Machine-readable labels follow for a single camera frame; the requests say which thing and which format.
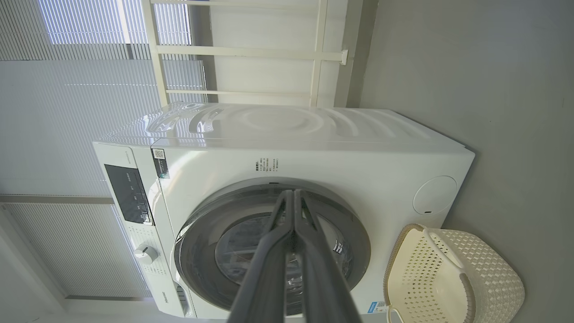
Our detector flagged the cream perforated laundry basket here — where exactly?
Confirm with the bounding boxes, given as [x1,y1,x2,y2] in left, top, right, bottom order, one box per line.
[383,223,526,323]

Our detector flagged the black washer door glass bowl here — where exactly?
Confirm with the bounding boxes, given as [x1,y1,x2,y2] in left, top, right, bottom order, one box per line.
[174,177,372,317]

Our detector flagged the white metal rack frame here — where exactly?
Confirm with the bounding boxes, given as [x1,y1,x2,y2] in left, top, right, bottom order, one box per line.
[141,0,349,109]

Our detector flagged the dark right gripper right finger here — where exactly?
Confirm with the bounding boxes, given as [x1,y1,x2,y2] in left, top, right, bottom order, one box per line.
[294,189,363,323]

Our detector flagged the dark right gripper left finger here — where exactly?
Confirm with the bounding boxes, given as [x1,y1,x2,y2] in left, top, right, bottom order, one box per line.
[226,189,296,323]

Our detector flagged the white front-load washing machine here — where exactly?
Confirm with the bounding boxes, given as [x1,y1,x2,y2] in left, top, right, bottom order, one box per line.
[92,102,476,320]

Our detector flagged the white window blind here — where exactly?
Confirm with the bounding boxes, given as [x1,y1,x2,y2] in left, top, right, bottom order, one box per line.
[0,0,208,197]

